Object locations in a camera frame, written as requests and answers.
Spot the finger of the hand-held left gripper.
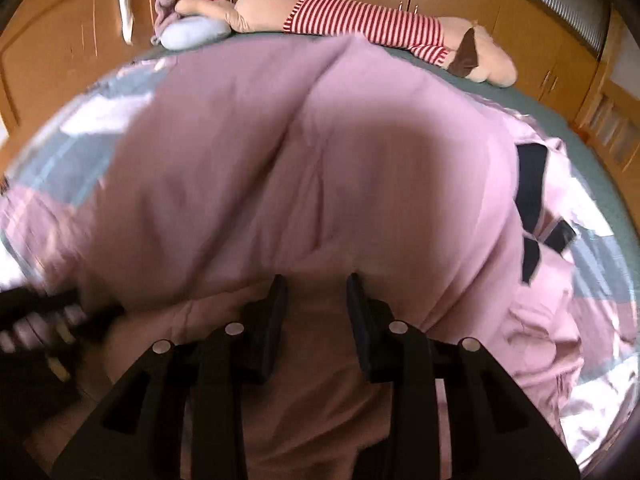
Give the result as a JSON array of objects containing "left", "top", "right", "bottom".
[{"left": 0, "top": 286, "right": 126, "bottom": 345}]

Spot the white hanging cloth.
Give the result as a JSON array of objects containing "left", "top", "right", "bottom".
[{"left": 114, "top": 0, "right": 138, "bottom": 45}]

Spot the wooden footboard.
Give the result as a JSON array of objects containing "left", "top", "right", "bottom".
[{"left": 572, "top": 10, "right": 640, "bottom": 176}]

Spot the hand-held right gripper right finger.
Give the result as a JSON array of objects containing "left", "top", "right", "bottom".
[{"left": 346, "top": 272, "right": 581, "bottom": 480}]

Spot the light blue pillow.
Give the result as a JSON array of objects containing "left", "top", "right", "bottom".
[{"left": 152, "top": 14, "right": 232, "bottom": 51}]

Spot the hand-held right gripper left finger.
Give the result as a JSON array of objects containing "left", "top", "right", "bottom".
[{"left": 52, "top": 274, "right": 289, "bottom": 480}]

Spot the plush toy in striped shirt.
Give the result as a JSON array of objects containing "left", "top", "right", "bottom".
[{"left": 175, "top": 0, "right": 518, "bottom": 88}]

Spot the pink hooded jacket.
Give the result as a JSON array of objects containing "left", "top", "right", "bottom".
[{"left": 0, "top": 35, "right": 591, "bottom": 480}]

